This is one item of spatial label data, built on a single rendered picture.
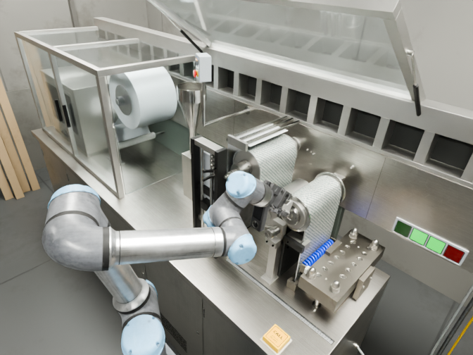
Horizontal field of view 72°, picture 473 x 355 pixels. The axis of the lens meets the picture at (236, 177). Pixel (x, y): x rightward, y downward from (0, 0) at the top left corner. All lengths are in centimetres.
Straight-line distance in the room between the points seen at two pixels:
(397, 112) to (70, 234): 107
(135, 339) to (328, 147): 100
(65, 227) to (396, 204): 113
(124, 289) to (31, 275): 198
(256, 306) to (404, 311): 161
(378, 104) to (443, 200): 40
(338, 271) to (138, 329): 76
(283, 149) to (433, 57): 135
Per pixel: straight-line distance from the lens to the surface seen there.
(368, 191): 142
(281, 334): 128
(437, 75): 245
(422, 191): 134
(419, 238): 143
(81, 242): 76
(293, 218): 121
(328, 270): 137
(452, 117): 124
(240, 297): 139
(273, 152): 132
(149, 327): 105
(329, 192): 131
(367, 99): 132
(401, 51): 96
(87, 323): 254
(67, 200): 85
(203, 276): 145
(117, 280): 101
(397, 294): 288
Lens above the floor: 199
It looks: 32 degrees down
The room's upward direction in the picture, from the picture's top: 3 degrees clockwise
